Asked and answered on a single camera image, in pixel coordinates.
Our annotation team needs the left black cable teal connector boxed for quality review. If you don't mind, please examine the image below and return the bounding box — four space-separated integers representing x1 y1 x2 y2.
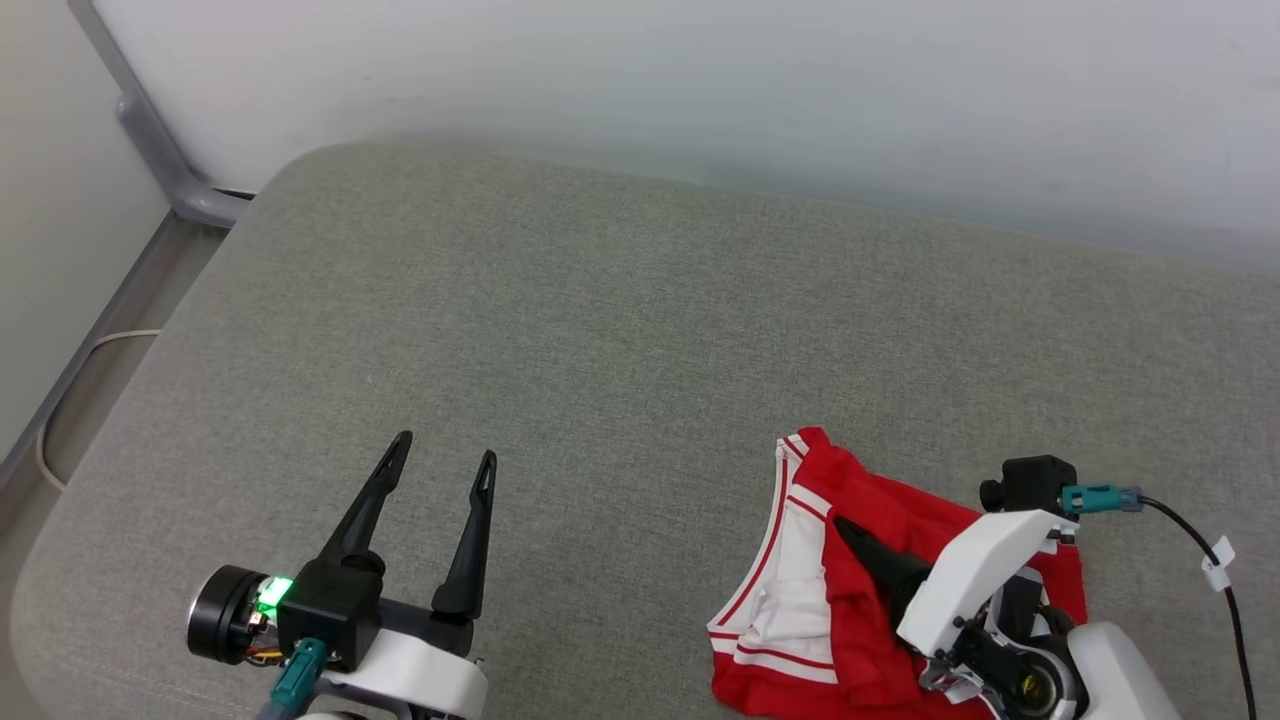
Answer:
258 637 329 720

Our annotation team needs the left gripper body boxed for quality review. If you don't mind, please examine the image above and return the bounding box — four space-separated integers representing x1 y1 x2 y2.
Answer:
186 566 491 720

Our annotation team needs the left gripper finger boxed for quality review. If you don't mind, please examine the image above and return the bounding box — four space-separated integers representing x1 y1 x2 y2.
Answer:
318 430 414 579
431 449 499 620

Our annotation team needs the grey baseboard strip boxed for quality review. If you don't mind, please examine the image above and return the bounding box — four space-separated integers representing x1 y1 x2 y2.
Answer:
0 210 236 491

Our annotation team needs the grey metal post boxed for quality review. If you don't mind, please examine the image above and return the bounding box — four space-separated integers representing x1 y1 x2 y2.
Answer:
68 0 256 229

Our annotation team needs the red white basketball jersey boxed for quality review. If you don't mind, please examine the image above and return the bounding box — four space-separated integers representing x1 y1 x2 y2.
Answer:
706 427 1089 720

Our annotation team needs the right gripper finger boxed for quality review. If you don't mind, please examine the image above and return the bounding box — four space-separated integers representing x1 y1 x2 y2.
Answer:
832 516 935 623

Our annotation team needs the black cable teal connector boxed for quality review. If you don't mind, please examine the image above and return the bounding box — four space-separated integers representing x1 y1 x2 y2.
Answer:
258 637 329 720
1060 483 1259 720

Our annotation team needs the right black cable teal connector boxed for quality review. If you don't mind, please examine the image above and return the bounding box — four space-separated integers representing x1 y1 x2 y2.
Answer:
1060 483 1259 720

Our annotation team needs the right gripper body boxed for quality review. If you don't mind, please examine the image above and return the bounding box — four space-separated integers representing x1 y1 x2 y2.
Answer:
895 508 1089 720

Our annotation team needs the white floor cable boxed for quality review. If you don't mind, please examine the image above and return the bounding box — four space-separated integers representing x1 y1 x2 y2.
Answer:
35 328 163 491

